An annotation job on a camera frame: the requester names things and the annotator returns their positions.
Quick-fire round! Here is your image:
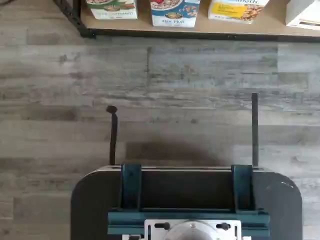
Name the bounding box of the blue white flax cereal box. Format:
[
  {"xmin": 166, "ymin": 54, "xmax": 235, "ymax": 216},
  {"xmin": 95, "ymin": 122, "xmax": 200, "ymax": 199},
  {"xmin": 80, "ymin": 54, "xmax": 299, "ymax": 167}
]
[{"xmin": 149, "ymin": 0, "xmax": 201, "ymax": 27}]

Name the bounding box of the dark rounded robot base platform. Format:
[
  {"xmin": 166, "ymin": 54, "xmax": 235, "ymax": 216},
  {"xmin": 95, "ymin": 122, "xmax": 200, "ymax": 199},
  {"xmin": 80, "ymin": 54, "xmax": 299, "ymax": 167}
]
[{"xmin": 70, "ymin": 164, "xmax": 305, "ymax": 240}]

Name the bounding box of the brown low shelf board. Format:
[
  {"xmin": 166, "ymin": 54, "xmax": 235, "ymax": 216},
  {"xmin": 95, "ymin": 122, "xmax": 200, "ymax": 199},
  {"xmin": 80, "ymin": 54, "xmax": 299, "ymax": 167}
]
[{"xmin": 80, "ymin": 0, "xmax": 320, "ymax": 37}]

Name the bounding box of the green white cereal box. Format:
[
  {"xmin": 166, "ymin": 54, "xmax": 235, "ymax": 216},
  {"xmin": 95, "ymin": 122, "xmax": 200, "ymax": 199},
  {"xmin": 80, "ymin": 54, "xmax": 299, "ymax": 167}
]
[{"xmin": 86, "ymin": 0, "xmax": 139, "ymax": 21}]

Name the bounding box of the yellow white purely elizabeth box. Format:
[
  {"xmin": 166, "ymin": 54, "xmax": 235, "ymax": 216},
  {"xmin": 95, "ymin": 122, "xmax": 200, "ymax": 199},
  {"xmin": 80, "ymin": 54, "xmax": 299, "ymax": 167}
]
[{"xmin": 207, "ymin": 0, "xmax": 271, "ymax": 25}]

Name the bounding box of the white organic pantry box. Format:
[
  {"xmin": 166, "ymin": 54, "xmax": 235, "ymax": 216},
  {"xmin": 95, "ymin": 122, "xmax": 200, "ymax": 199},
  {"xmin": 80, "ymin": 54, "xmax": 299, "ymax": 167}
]
[{"xmin": 285, "ymin": 0, "xmax": 320, "ymax": 29}]

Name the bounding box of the black rod with knob tip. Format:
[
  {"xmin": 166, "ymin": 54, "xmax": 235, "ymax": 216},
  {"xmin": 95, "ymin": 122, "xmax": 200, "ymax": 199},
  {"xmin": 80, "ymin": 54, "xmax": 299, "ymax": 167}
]
[{"xmin": 106, "ymin": 105, "xmax": 119, "ymax": 167}]

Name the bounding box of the black metal shelving rack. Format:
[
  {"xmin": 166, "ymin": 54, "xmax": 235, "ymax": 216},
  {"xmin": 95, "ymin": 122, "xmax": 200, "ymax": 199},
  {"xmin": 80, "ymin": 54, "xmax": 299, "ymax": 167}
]
[{"xmin": 53, "ymin": 0, "xmax": 320, "ymax": 42}]

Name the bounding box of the straight black rod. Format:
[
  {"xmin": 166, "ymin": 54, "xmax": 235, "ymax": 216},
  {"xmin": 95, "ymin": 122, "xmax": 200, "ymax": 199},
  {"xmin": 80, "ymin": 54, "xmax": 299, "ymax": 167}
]
[{"xmin": 251, "ymin": 92, "xmax": 260, "ymax": 168}]

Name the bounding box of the teal metal bracket frame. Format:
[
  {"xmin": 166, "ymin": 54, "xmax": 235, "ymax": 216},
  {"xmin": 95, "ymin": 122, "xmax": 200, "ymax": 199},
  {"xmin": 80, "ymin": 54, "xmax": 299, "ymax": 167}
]
[{"xmin": 107, "ymin": 163, "xmax": 271, "ymax": 240}]

